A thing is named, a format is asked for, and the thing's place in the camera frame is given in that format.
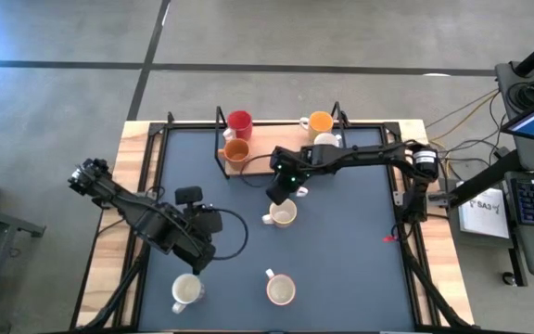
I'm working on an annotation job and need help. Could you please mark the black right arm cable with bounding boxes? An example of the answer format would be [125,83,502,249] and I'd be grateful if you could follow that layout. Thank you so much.
[238,153,278,189]

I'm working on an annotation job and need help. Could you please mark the grey diamond patterned mug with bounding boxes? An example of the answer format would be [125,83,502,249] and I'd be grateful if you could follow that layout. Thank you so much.
[171,273,206,315]

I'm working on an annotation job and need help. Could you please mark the wooden shelf with black frame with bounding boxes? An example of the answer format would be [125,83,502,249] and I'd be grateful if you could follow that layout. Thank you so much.
[213,100,350,180]

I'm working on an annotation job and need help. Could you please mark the black metal table frame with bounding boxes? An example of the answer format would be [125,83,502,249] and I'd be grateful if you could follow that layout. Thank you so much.
[70,110,475,334]

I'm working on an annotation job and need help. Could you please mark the white printed paper sheet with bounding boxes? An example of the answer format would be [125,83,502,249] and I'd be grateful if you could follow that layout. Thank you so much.
[457,186,511,240]

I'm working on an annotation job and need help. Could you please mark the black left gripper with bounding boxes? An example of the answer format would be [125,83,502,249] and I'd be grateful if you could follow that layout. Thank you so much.
[173,206,224,275]

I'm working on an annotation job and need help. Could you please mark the orange faceted mug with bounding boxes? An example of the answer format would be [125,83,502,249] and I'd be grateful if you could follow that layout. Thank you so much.
[216,137,251,172]

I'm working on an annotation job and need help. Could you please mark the blue-grey table mat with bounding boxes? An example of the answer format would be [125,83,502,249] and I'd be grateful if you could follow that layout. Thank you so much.
[137,128,416,333]

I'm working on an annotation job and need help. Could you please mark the red mug with white handle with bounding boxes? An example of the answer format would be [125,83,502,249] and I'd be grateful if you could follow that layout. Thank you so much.
[222,109,254,142]

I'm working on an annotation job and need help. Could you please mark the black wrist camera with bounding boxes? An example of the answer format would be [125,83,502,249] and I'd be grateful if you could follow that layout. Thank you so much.
[174,186,204,207]
[265,177,298,204]

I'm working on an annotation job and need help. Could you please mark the coiled black cable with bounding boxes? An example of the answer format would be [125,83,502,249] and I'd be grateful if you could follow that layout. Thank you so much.
[506,81,534,110]

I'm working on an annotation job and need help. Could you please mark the white mug with teal pattern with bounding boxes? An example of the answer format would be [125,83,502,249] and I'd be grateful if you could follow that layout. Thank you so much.
[313,132,344,148]

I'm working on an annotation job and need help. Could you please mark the silver clamp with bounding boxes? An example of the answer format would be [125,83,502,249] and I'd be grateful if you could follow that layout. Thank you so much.
[426,190,451,208]

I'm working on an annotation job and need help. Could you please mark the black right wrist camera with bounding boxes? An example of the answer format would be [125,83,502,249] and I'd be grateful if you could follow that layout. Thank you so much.
[265,177,298,204]

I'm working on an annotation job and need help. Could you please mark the dotted mug with pink rim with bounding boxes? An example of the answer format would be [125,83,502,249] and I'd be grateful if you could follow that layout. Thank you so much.
[264,268,298,307]

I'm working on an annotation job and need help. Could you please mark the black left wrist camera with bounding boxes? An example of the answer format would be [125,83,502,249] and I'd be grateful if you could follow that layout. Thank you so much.
[174,186,204,207]

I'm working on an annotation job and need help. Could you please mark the yellow floor cable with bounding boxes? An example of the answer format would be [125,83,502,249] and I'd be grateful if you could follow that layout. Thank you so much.
[426,90,502,152]

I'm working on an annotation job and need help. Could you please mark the yellow mug with white handle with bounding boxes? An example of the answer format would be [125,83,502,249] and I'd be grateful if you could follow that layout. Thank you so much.
[299,110,335,143]

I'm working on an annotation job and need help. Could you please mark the cream mug with yellow rim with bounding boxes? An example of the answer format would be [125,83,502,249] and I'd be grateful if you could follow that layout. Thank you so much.
[261,199,299,229]

